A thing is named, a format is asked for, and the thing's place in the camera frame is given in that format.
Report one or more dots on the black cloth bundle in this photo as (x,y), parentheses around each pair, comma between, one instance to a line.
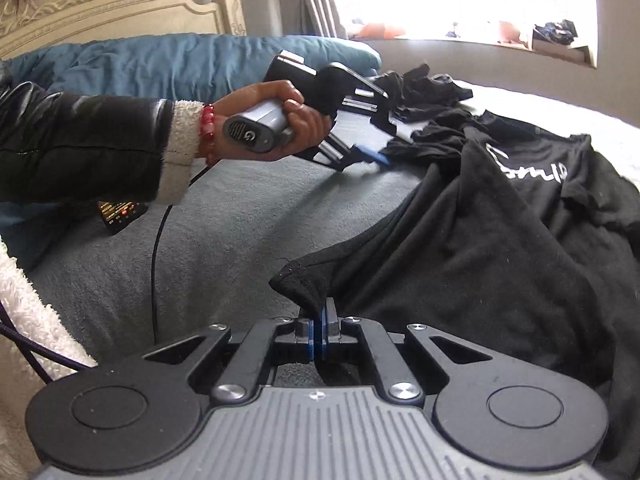
(555,31)

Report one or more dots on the person's fleece jacket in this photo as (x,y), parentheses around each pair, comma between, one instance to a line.
(30,335)

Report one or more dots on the cream carved headboard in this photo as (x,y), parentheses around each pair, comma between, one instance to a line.
(100,5)

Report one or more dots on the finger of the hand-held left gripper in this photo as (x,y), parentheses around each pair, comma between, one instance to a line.
(385,120)
(375,157)

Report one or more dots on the black printed T-shirt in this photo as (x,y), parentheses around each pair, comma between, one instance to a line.
(475,260)

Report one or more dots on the pink round pot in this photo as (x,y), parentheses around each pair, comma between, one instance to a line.
(510,32)

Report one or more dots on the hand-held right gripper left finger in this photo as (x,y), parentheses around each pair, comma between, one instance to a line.
(313,340)

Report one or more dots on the orange bag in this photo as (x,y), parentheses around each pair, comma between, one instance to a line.
(377,30)

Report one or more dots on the black device with orange display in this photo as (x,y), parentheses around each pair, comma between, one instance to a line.
(120,216)

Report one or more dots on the teal blue pillow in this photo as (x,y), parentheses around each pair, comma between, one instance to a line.
(150,70)

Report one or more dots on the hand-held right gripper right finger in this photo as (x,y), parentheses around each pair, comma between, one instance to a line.
(327,340)

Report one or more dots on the cardboard box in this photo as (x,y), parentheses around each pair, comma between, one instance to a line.
(565,50)

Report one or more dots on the smooth black garment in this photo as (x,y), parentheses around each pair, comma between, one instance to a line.
(425,90)

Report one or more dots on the person's left hand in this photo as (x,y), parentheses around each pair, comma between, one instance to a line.
(310,130)

